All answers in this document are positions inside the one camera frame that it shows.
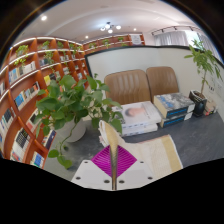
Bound small tree in black pot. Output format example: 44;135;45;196
184;39;223;118

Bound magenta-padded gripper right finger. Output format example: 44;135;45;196
116;145;155;191

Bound white thick book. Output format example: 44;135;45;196
121;122;159;138

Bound brown leather chair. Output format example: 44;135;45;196
145;65;180;99
104;69;152;106

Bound white book with face cover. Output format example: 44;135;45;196
114;100;163;129

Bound white curtains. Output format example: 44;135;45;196
153;29;218;54

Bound dark blue thick book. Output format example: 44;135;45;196
159;111;195;129

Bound tan and red book stack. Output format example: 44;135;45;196
203;98;220;117

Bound recessed ceiling lights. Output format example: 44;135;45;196
40;14;90;40

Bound cream yellow striped towel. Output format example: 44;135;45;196
98;119;184;191

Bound multi-bulb ceiling lamp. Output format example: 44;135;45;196
99;21;123;34

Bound orange wooden bookshelf unit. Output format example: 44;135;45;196
0;35;91;169

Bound pothos plant in white pot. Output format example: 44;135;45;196
34;73;124;169

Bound dark book with picture cover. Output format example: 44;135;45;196
153;92;196;119

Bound white framed sign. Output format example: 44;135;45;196
129;34;143;46

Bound orange shelf unit with plants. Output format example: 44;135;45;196
81;33;146;54

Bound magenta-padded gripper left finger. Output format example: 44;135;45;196
70;145;114;191

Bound black track light rail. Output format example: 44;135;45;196
150;24;201;36

